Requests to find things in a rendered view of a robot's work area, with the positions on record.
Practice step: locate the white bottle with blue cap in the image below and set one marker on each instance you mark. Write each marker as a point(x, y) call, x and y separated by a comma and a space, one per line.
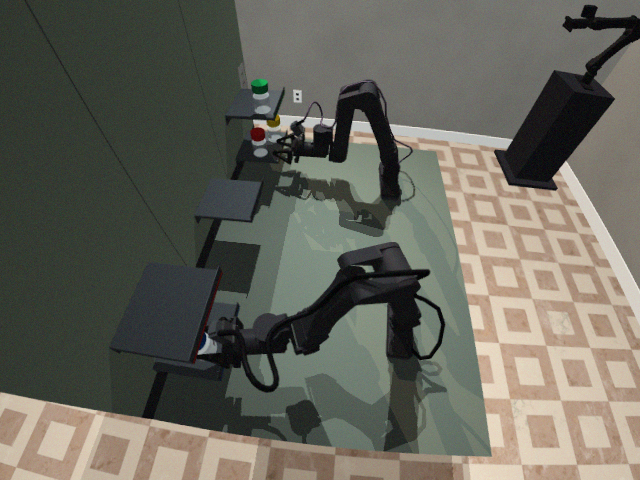
point(210, 345)

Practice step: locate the clear bottle with green cap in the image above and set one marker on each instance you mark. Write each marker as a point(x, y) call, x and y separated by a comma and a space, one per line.
point(261, 98)

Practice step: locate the clear glass bottle with yellow cap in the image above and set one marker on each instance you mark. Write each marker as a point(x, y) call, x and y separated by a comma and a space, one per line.
point(274, 130)

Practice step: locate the clear bottle with red cap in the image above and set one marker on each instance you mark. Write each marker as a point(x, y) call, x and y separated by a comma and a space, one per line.
point(259, 142)

